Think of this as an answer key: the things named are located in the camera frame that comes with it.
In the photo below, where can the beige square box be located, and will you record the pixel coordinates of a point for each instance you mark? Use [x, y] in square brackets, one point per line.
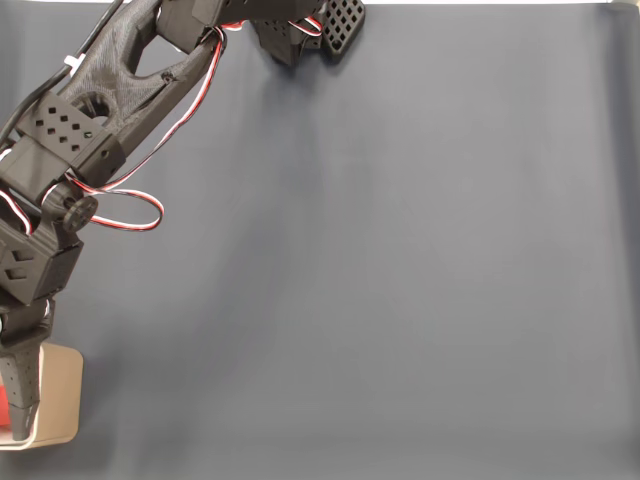
[60, 395]

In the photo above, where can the grey-blue table mat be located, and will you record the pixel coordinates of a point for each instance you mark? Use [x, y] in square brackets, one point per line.
[350, 275]

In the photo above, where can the red cube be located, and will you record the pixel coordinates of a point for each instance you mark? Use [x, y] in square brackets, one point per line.
[4, 405]

